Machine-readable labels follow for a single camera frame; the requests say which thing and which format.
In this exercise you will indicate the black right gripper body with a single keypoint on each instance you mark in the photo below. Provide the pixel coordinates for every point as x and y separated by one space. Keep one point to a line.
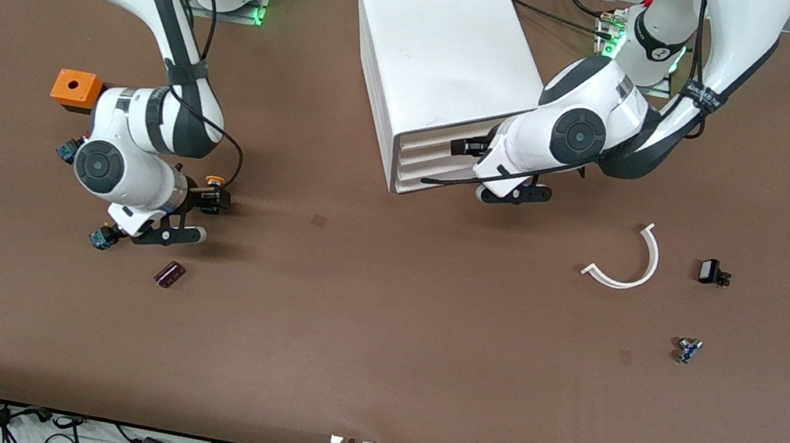
196 196

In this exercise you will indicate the white plastic drawer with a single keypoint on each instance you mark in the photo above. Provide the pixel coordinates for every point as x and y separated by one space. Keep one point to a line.
427 169
429 156
424 185
431 140

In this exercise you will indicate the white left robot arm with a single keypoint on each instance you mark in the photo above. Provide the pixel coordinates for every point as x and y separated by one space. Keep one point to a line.
583 132

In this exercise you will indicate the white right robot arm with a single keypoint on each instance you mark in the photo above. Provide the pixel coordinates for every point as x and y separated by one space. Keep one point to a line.
125 171

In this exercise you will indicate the green push button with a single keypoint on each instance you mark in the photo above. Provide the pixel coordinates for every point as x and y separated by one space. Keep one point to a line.
100 238

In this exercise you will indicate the white drawer cabinet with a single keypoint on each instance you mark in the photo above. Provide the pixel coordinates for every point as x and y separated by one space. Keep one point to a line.
433 29

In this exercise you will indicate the red push button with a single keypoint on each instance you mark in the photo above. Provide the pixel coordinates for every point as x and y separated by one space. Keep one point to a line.
67 151

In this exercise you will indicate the dark purple small block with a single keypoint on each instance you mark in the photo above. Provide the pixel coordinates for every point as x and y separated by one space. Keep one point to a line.
169 274

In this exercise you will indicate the small brown tape patch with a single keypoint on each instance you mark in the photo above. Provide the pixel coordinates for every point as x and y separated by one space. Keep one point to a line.
318 220

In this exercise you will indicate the orange box with hole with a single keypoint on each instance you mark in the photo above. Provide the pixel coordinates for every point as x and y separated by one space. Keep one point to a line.
71 87

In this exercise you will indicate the white curved plastic strip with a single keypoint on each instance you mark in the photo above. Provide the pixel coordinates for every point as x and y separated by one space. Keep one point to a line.
651 258

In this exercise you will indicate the small blue electronic part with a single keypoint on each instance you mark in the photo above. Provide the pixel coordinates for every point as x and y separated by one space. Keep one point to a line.
688 349

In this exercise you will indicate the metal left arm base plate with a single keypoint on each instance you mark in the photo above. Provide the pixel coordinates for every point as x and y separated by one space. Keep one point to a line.
665 91

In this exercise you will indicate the black small switch part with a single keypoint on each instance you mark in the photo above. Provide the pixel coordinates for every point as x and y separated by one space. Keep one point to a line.
710 271

